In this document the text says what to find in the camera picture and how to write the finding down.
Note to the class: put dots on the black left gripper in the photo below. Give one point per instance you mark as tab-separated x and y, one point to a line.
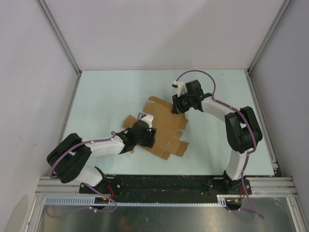
150	141

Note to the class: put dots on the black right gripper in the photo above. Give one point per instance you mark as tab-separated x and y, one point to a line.
177	108

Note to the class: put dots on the brown cardboard box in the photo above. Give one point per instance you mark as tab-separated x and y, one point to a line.
169	129

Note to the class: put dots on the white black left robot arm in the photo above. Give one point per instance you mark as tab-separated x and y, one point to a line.
68	160

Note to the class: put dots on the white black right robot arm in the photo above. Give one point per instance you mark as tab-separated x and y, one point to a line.
242	128

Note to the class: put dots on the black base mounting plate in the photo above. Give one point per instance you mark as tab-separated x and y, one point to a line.
211	184

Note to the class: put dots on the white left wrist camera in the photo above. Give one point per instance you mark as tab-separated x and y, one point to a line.
146	118

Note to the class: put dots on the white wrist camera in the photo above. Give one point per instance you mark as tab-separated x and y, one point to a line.
146	118
181	88

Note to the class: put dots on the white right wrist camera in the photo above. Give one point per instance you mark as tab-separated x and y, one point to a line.
181	88

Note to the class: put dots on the aluminium front rail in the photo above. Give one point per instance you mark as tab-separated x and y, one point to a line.
270	186

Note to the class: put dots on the grey slotted cable duct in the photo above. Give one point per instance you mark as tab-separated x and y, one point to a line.
95	202

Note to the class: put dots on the aluminium frame post left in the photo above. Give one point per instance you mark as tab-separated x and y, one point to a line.
58	34

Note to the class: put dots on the aluminium frame post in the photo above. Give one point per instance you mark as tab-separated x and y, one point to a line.
280	15
58	34

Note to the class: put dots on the aluminium frame post right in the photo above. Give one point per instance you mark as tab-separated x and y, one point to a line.
280	15

